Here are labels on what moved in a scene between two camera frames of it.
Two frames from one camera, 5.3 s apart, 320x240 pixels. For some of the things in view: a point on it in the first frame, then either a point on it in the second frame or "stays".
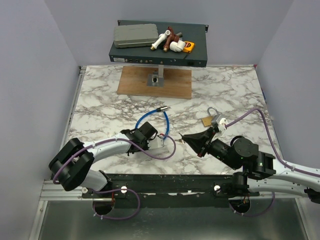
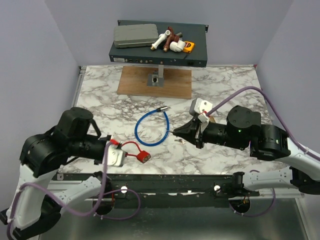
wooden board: (134, 81) stays
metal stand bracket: (156, 79) stays
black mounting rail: (167, 191) stays
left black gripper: (146, 147) -> (106, 139)
